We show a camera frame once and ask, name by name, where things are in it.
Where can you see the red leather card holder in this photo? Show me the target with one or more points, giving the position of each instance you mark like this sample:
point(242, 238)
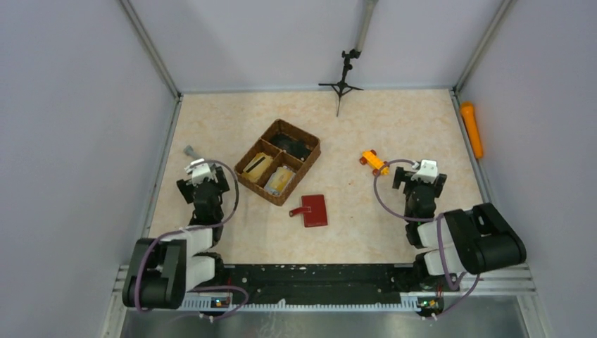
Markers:
point(313, 210)

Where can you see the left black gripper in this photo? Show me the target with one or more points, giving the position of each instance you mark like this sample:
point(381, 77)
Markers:
point(187, 189)

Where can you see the brown woven divided basket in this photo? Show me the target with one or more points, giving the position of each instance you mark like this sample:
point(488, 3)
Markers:
point(280, 158)

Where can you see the orange yellow toy car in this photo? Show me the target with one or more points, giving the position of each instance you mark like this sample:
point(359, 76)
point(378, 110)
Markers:
point(370, 158)

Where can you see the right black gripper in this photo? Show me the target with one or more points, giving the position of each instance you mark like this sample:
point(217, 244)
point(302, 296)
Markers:
point(400, 177)

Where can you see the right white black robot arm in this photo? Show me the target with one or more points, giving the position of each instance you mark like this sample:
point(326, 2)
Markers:
point(471, 241)

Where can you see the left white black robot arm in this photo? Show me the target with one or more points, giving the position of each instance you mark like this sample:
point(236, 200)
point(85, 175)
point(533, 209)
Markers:
point(163, 269)

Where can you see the grey toy block bar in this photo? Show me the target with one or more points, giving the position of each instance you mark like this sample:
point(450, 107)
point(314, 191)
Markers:
point(190, 152)

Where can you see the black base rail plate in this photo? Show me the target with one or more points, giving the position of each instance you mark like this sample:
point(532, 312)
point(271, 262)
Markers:
point(325, 284)

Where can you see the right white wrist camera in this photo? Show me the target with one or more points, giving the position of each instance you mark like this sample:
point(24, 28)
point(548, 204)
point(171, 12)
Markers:
point(425, 171)

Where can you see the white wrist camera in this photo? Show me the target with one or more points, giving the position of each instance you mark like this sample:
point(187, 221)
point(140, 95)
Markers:
point(199, 171)
point(425, 171)

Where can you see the black camera tripod stand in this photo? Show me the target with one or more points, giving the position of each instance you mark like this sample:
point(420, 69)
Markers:
point(342, 87)

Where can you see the black cards pile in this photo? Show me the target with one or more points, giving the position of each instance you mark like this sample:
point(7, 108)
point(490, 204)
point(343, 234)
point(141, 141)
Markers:
point(294, 147)

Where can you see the orange flashlight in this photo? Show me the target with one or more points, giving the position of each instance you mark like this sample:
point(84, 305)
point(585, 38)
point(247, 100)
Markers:
point(467, 112)

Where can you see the gold cards pile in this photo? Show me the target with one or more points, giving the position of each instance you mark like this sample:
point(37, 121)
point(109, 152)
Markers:
point(257, 166)

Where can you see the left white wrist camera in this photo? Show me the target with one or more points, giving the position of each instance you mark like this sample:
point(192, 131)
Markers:
point(199, 171)

